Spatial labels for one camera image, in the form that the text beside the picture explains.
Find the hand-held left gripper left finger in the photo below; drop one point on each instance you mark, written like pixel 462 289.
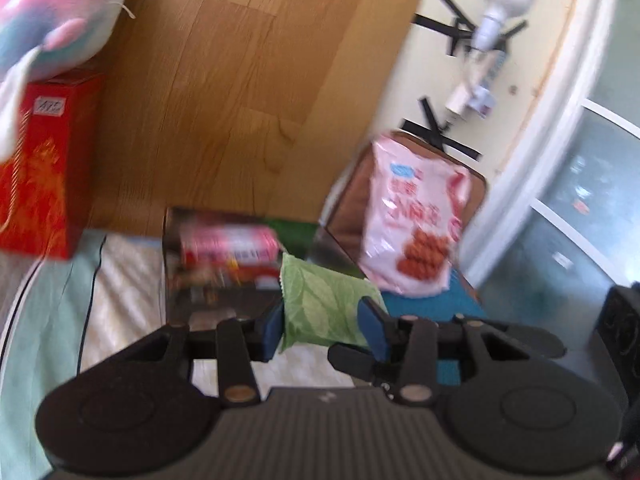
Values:
pixel 274 332

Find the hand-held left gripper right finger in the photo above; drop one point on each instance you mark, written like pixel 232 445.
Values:
pixel 372 330

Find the green leaf print packet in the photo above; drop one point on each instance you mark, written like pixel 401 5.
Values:
pixel 320 305

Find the black tin box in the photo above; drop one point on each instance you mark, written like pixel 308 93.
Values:
pixel 215 295

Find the pink carton box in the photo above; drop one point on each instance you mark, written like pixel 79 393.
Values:
pixel 225 247

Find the blue patterned cloth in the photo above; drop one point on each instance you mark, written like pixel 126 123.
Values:
pixel 465 305

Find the brown cushion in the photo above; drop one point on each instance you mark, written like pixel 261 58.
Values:
pixel 345 220

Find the large pink snack bag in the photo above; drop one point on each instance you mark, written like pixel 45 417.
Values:
pixel 410 210

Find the patterned bedsheet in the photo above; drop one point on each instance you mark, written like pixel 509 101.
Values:
pixel 130 300

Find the glass door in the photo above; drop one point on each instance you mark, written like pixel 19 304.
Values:
pixel 575 185

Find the wooden headboard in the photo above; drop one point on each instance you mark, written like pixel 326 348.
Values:
pixel 225 85

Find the white power strip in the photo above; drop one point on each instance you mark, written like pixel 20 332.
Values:
pixel 480 90

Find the red gift box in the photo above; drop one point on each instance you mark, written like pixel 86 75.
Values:
pixel 45 170

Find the pastel plush toy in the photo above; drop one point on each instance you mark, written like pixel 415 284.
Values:
pixel 50 20

